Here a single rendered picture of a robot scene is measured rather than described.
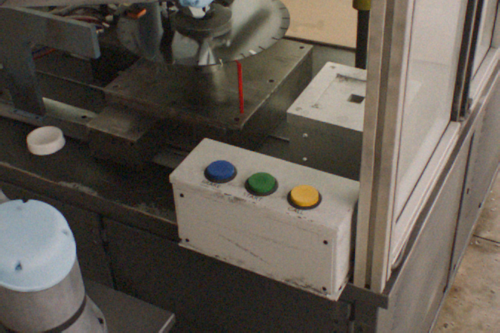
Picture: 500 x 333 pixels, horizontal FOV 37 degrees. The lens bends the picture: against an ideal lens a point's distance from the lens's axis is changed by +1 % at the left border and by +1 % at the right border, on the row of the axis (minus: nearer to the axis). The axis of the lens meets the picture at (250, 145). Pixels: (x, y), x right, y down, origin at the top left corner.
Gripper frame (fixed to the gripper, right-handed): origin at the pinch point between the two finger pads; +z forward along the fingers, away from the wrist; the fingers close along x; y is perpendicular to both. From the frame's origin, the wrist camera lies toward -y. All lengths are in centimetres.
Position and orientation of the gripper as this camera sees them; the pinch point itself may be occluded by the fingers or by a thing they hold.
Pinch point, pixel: (203, 13)
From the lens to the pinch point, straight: 140.3
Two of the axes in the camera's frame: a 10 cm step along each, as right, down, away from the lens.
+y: -8.4, -4.4, 3.1
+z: 1.5, 3.6, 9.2
